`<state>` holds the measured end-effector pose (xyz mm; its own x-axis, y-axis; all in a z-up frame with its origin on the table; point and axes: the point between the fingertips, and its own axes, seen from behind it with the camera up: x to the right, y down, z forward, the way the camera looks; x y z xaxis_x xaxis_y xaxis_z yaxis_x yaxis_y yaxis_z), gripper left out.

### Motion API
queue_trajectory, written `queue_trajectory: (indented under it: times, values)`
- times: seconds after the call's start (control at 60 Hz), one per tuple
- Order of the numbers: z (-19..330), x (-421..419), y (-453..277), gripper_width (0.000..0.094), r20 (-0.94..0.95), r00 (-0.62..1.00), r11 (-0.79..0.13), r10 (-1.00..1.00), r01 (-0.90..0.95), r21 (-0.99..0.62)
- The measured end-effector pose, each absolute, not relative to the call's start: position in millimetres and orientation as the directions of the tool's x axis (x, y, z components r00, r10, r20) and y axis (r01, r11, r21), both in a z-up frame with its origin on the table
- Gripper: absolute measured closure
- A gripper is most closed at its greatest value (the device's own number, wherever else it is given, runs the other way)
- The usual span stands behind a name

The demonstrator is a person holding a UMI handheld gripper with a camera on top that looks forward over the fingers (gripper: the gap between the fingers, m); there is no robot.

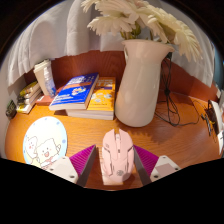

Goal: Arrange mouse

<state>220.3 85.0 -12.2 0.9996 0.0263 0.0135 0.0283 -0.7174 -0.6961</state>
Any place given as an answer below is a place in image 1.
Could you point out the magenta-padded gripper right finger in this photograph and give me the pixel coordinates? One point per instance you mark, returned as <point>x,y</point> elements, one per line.
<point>146,160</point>

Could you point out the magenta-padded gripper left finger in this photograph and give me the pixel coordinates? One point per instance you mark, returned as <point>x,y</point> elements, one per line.
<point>83,160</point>

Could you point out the pink computer mouse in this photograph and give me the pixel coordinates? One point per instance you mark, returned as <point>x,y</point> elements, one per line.
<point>117,156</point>

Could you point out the round cartoon print mouse pad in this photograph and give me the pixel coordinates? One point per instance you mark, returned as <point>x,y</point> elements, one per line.
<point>45,140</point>

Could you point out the orange cover book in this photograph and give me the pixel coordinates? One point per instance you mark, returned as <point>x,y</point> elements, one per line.
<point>103,98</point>

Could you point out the blue cover book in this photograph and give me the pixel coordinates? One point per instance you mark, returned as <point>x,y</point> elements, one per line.
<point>75,91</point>

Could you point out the reddish brown flat book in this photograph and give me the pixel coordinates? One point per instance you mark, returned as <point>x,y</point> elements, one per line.
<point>45,100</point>

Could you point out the white ceramic jug vase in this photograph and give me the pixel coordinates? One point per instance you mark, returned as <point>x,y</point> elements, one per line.
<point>141,86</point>

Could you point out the white and yellow book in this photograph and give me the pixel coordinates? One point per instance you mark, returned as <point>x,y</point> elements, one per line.
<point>28,108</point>

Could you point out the black spine book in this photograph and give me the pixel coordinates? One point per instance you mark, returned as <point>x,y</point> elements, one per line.
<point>31,100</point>
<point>31,95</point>

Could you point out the green and black mug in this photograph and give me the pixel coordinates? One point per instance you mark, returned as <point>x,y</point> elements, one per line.
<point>11,109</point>

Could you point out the cream travel cup with lid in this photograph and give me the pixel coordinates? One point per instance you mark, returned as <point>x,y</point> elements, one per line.
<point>40,75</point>

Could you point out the white curtain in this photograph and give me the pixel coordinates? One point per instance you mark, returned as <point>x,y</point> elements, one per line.
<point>60,30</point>

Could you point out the white daisy flower bunch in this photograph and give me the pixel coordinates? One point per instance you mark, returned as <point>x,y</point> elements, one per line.
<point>133,15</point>

